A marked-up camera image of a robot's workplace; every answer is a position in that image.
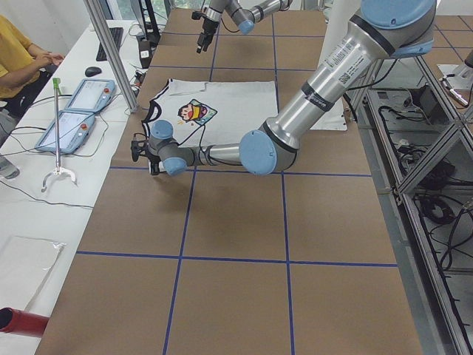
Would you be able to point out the person in yellow shirt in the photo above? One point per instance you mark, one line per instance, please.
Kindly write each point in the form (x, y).
(25, 69)

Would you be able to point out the black box with label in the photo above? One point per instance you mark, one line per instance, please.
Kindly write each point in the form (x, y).
(144, 52)

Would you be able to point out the clear plastic bag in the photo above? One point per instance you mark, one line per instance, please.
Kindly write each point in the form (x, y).
(26, 264)

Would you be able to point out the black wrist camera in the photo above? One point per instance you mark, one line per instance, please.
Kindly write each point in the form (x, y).
(196, 15)
(137, 147)

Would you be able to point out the grabber reaching stick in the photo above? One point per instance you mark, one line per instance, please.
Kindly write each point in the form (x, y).
(59, 170)

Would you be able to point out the red cylinder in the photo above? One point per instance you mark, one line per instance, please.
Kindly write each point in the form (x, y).
(14, 321)

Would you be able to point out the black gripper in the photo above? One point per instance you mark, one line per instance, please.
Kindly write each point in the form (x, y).
(206, 29)
(154, 165)

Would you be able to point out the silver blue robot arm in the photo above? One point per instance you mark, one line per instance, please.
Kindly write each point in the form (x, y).
(377, 30)
(244, 19)

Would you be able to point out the near blue teach pendant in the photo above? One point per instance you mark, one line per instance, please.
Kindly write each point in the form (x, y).
(74, 129)

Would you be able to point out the blue teach pendant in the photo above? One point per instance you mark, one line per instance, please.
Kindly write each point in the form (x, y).
(91, 95)
(74, 129)

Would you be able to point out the grey cartoon print t-shirt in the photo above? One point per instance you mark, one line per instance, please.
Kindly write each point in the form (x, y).
(197, 123)

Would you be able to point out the far blue teach pendant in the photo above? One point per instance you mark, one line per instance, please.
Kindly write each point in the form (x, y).
(91, 95)

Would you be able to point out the aluminium frame post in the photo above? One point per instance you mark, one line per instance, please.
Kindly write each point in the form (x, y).
(101, 27)

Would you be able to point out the black computer mouse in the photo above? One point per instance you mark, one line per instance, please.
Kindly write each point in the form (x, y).
(92, 71)

